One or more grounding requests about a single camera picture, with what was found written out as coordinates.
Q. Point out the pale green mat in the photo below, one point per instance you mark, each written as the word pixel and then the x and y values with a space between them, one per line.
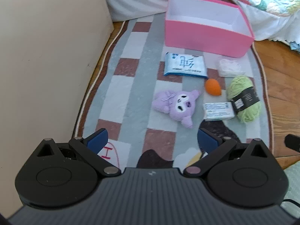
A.
pixel 294 180

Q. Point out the pink cardboard box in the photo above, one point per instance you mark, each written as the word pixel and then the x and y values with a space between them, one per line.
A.
pixel 206 39

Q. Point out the green yarn ball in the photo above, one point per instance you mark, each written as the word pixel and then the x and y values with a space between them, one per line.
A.
pixel 239 85

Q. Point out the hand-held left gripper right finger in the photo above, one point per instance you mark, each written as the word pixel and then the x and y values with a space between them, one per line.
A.
pixel 206 141

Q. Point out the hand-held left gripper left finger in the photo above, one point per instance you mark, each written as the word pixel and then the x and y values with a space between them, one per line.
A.
pixel 98 141

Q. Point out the blue white wet wipes packet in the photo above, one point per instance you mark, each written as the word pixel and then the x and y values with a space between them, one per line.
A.
pixel 185 65

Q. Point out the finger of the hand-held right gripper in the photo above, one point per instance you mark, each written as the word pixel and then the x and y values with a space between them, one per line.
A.
pixel 293 143

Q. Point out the purple plush toy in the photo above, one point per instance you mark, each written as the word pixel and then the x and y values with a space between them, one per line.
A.
pixel 178 105

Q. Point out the orange makeup sponge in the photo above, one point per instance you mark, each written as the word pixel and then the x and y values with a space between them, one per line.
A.
pixel 212 86

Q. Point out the small white blue carton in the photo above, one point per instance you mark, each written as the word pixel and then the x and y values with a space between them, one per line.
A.
pixel 218 111

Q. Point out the clear bag of floss picks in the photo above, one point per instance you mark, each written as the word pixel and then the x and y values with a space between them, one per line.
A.
pixel 230 66

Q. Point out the checkered rug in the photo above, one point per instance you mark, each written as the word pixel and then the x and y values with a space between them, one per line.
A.
pixel 140 86

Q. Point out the beige board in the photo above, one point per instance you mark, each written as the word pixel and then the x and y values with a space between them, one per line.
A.
pixel 46 63

